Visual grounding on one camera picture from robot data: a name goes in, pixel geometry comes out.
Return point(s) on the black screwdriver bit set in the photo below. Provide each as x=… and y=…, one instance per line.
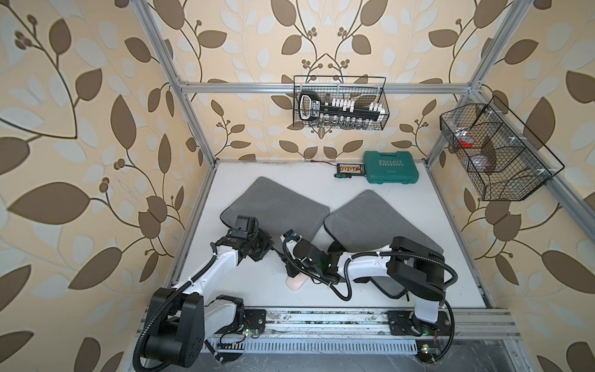
x=349, y=170

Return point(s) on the green plastic tool case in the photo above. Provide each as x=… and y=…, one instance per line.
x=383, y=168

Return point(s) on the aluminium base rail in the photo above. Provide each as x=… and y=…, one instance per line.
x=293, y=330

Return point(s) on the black wire basket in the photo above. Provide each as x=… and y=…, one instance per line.
x=362, y=90
x=510, y=159

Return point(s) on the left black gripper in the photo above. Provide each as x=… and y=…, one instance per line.
x=266, y=240

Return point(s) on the pink computer mouse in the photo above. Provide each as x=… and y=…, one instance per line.
x=295, y=283

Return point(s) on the right black wire basket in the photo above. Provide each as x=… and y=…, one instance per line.
x=510, y=159

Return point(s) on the red item in basket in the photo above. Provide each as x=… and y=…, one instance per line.
x=465, y=141

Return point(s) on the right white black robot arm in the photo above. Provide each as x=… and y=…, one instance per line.
x=421, y=271

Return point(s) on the grey laptop bag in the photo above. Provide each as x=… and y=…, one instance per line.
x=277, y=209
x=368, y=223

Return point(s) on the aluminium frame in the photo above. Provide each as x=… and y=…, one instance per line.
x=233, y=64

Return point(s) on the back black wire basket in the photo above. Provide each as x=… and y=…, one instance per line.
x=362, y=90

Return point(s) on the black socket holder rail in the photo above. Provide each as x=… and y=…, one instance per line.
x=311, y=106

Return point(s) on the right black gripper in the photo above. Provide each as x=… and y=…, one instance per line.
x=288, y=260

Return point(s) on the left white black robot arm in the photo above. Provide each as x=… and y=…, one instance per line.
x=200, y=288

